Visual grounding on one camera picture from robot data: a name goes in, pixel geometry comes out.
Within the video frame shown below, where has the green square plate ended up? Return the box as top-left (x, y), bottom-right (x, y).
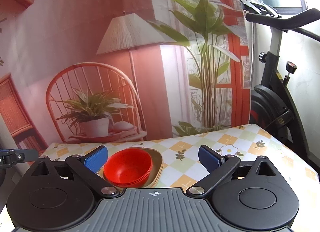
top-left (126, 147), bottom-right (163, 188)

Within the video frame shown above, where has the printed room backdrop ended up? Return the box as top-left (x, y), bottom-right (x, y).
top-left (1, 0), bottom-right (250, 151)

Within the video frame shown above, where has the floral checkered tablecloth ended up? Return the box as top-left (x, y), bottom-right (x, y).
top-left (44, 123), bottom-right (320, 190)

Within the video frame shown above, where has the small red bowl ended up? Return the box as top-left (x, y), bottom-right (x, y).
top-left (104, 169), bottom-right (151, 188)

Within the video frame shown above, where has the large red bowl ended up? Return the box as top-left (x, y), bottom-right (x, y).
top-left (103, 148), bottom-right (153, 184)

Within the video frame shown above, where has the black exercise bike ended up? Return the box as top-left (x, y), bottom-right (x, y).
top-left (240, 0), bottom-right (319, 170)

